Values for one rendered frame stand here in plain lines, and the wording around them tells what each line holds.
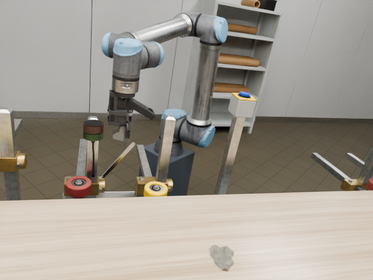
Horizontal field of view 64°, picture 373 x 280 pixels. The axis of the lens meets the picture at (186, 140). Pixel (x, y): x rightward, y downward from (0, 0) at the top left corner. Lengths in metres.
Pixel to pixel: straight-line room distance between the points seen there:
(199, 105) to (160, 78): 2.22
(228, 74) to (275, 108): 1.06
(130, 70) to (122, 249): 0.54
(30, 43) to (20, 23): 0.20
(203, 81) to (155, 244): 1.01
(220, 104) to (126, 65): 3.38
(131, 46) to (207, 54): 0.67
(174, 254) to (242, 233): 0.23
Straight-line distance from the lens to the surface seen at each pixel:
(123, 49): 0.98
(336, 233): 1.11
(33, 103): 3.82
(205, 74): 1.61
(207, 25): 1.56
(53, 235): 0.87
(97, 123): 0.96
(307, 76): 5.03
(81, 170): 1.18
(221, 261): 0.82
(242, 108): 1.06
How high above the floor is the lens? 1.49
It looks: 25 degrees down
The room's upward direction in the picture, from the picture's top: 10 degrees clockwise
